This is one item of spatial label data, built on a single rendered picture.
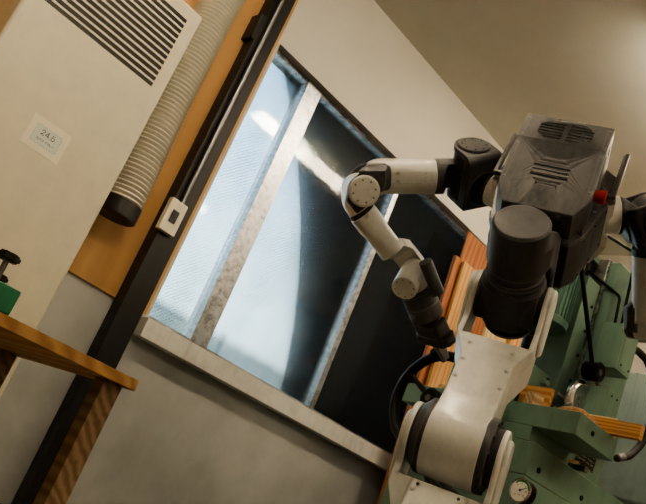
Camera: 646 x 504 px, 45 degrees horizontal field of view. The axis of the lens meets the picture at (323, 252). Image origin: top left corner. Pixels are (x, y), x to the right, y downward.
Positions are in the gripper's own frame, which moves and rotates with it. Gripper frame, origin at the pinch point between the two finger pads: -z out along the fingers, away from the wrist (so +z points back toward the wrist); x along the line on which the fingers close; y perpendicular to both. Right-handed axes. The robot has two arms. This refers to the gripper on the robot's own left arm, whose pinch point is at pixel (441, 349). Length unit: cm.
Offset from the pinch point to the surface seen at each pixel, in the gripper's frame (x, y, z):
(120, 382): -4, -74, 42
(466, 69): -142, 173, 22
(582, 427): 27.0, 12.8, -27.0
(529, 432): 15.0, 5.8, -27.3
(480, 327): -148, 127, -106
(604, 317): -3, 64, -32
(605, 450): 26, 18, -39
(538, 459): 17.8, 3.1, -33.3
